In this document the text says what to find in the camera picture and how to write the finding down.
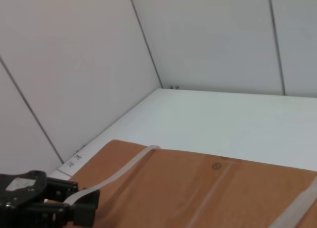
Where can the left gripper finger block tip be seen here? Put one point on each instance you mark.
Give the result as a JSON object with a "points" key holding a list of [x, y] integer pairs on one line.
{"points": [[85, 210]]}

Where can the left gripper finger flat bar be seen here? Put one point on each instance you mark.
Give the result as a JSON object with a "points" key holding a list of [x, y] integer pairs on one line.
{"points": [[60, 188]]}

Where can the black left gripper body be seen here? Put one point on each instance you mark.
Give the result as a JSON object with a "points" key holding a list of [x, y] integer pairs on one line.
{"points": [[19, 203]]}

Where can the brown cardboard box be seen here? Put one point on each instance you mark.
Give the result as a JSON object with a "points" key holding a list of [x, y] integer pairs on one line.
{"points": [[210, 196]]}

